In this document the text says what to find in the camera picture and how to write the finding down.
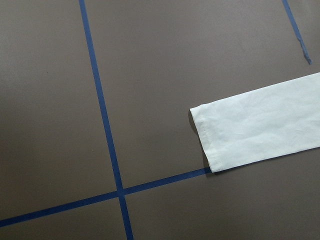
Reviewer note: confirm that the cream long-sleeve printed shirt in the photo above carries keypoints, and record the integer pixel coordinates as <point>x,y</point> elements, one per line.
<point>261,124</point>

